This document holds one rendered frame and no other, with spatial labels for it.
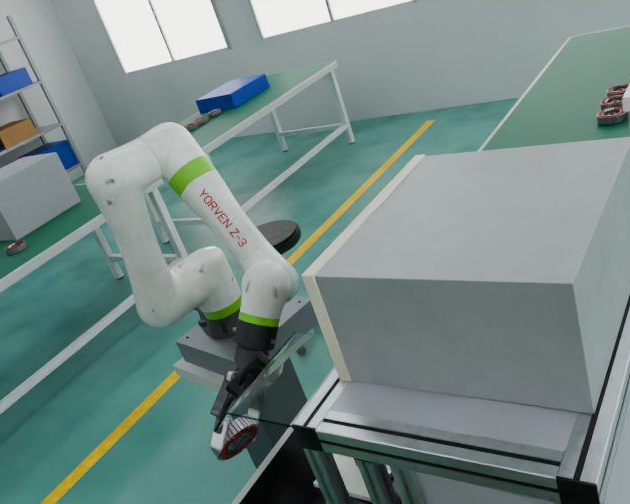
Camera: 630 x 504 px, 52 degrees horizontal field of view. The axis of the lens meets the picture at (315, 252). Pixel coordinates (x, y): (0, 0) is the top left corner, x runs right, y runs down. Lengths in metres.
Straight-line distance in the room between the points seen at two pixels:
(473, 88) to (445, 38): 0.50
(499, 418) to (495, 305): 0.17
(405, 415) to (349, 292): 0.20
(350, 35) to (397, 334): 5.63
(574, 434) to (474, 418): 0.13
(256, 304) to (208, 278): 0.43
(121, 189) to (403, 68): 4.97
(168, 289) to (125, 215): 0.26
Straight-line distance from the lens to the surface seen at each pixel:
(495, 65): 6.01
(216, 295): 1.85
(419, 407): 0.98
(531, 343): 0.87
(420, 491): 1.00
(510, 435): 0.91
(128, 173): 1.56
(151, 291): 1.74
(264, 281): 1.40
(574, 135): 2.82
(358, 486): 1.38
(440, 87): 6.24
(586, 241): 0.88
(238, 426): 1.47
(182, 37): 7.71
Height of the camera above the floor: 1.75
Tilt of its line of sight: 25 degrees down
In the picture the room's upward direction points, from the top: 20 degrees counter-clockwise
